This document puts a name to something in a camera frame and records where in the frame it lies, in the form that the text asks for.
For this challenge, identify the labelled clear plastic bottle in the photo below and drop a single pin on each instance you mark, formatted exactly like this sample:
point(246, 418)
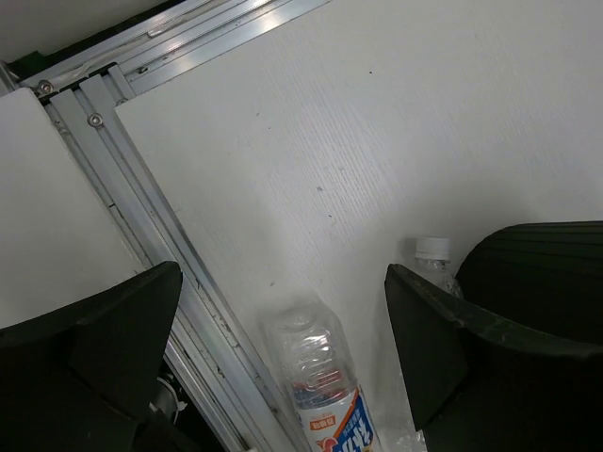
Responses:
point(307, 343)

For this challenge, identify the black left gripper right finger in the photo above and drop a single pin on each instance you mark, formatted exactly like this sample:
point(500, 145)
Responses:
point(480, 381)

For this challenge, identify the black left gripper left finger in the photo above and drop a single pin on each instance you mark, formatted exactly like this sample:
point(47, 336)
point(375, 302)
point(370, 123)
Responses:
point(81, 378)

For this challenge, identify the black plastic bin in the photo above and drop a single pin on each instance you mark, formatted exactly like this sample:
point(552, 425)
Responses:
point(545, 276)

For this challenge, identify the clear bottle white cap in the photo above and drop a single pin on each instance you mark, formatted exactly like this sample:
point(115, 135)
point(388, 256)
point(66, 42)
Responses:
point(431, 259)

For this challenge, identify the aluminium table frame rail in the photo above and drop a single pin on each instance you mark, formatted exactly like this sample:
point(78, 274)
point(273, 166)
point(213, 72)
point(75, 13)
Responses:
point(208, 351)

